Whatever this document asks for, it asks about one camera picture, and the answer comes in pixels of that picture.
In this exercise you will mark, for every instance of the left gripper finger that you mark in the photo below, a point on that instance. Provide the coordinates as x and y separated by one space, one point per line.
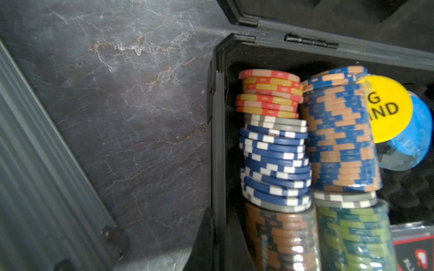
202 254

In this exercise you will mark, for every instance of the silver aluminium poker case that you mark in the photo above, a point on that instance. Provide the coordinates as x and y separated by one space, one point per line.
52 219

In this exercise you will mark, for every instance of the black plastic poker case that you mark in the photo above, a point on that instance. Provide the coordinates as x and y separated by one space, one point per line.
390 38

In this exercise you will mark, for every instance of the blue dealer button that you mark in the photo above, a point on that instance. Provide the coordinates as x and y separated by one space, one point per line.
410 147

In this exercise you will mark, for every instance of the yellow dealer button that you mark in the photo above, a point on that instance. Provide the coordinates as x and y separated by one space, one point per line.
389 106

